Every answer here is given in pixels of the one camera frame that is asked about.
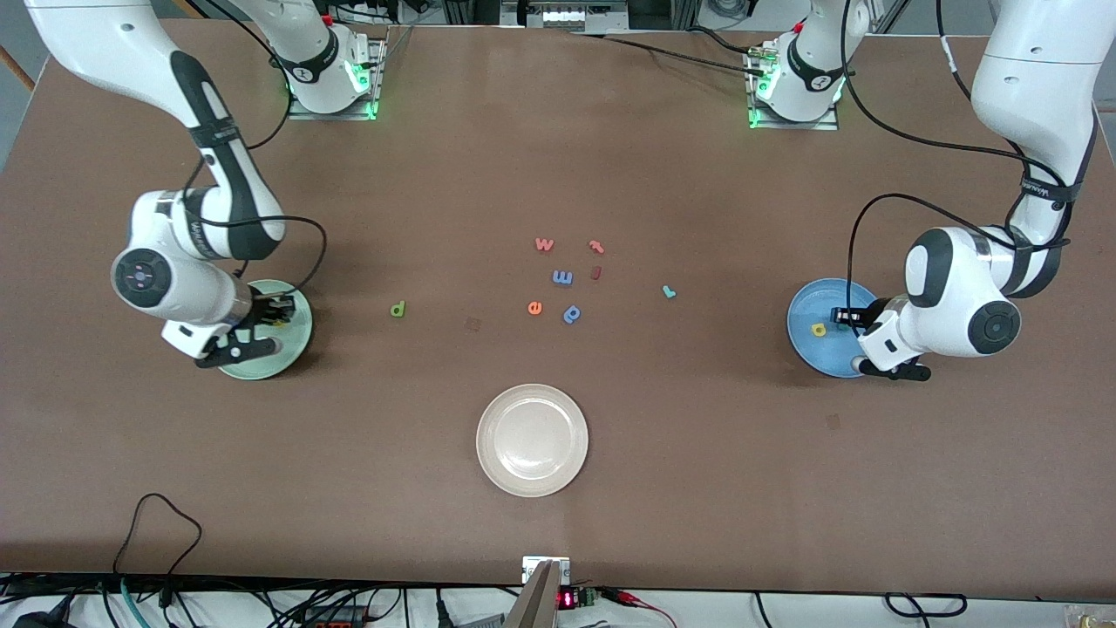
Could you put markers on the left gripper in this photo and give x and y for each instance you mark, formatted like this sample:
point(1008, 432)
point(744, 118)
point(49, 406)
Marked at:
point(859, 316)

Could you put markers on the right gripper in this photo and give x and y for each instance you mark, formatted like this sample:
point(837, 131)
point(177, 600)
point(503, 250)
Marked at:
point(263, 310)

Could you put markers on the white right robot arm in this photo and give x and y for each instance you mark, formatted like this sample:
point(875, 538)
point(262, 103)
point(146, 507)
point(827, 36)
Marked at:
point(87, 35)

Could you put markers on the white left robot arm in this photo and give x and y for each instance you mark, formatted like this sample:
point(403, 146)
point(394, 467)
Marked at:
point(1037, 87)

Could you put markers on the light green plate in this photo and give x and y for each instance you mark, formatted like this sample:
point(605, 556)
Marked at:
point(295, 338)

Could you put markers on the blue plate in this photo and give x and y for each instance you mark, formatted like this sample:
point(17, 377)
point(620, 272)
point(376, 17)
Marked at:
point(806, 349)

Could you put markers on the beige plate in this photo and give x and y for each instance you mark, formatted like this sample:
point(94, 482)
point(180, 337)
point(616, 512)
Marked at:
point(532, 440)

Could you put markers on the salmon letter w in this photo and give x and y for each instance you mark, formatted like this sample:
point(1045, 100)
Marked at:
point(544, 245)

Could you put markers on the blue letter m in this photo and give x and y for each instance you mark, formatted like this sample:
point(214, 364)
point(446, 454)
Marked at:
point(562, 273)

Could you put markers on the wooden stick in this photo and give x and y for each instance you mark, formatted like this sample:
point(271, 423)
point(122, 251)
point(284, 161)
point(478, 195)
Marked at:
point(13, 65)

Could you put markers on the red digit display module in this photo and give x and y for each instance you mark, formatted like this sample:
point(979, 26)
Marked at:
point(566, 599)

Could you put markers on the white power strip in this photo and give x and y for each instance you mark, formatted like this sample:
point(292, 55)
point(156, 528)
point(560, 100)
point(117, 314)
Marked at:
point(562, 16)

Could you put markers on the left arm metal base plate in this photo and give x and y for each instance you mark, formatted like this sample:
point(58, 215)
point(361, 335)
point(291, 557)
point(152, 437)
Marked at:
point(828, 122)

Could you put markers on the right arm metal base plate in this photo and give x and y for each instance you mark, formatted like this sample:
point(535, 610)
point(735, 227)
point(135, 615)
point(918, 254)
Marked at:
point(377, 83)

